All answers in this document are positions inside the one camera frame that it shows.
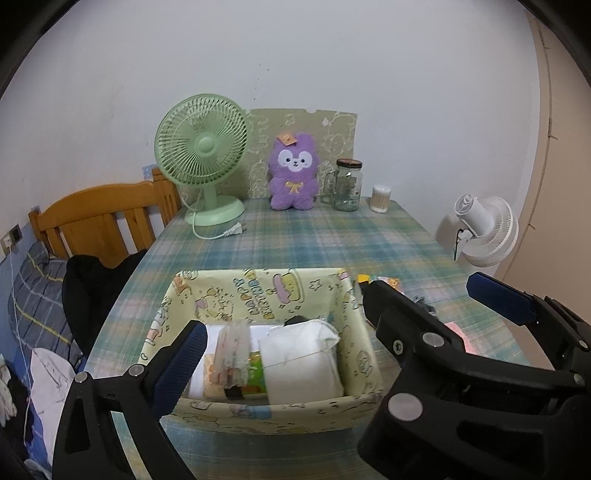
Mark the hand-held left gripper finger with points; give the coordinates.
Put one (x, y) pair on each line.
(180, 367)

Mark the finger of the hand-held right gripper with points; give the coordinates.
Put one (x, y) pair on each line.
(415, 323)
(501, 297)

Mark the pink cloth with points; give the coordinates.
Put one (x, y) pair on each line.
(457, 337)

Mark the cartoon printed packet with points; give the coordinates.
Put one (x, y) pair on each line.
(391, 282)

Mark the clear plastic packet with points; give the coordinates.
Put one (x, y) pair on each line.
(231, 355)

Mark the green packet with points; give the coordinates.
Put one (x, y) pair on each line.
(256, 374)

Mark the yellow cartoon storage box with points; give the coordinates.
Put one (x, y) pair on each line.
(240, 286)

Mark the white soft packet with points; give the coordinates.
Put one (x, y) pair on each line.
(300, 364)

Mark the white standing fan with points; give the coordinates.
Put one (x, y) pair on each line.
(489, 230)

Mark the black jacket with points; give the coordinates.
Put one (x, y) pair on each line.
(83, 295)

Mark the cotton swab container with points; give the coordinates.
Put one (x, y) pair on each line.
(382, 201)

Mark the beige door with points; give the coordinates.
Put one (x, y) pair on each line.
(563, 184)

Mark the white cloth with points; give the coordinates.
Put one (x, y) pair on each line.
(46, 383)

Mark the glass mug jar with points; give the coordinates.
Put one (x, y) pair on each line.
(348, 189)

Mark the blue plaid pillow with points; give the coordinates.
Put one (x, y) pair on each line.
(37, 295)

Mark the wooden bed headboard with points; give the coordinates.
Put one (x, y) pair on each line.
(92, 212)

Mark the purple plush toy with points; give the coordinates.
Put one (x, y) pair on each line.
(293, 184)

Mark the pale blue paper sheet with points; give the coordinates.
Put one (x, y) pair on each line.
(147, 171)

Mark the green desk fan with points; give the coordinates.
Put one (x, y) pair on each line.
(205, 147)

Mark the wall outlet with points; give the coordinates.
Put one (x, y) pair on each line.
(15, 234)

